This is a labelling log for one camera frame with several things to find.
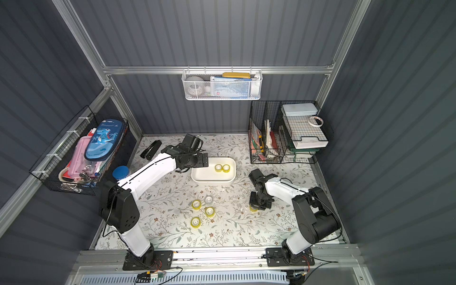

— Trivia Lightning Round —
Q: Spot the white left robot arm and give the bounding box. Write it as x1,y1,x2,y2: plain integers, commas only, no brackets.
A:
100,134,209,258

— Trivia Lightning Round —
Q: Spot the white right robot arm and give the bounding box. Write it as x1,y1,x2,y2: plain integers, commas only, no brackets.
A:
249,169,342,258

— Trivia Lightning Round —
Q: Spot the white plastic storage box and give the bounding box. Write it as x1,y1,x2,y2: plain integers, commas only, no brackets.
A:
191,157,236,185

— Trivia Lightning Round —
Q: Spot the white tape roll in basket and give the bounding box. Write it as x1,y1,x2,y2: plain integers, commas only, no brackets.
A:
183,76,205,97

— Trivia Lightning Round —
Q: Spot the black stapler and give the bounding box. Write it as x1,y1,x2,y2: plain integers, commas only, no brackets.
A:
140,140,162,161

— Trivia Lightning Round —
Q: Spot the blue lidded clear jar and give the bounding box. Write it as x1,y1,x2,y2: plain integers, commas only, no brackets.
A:
112,166,130,181

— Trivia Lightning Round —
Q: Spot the blue white package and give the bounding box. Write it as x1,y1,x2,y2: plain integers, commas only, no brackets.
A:
210,77,251,99

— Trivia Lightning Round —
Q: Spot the blue dinosaur pencil case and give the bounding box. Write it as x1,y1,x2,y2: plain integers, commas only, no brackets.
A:
84,119,127,162

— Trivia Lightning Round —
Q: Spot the pink pencil case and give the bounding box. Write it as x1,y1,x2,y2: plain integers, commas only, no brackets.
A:
66,136,95,182

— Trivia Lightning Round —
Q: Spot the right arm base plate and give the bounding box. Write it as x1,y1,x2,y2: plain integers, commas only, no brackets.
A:
262,248,315,267

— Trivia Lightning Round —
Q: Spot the black wire desk organizer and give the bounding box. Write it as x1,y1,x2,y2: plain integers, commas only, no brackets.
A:
248,100,333,164

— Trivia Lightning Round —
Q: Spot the white wire wall basket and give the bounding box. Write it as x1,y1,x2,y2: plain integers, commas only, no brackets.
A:
181,71,263,101

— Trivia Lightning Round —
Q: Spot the black wire side basket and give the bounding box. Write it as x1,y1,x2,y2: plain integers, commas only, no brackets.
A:
29,106,135,195

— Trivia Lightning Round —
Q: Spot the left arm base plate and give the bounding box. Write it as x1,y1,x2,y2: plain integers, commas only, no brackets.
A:
122,250,174,271

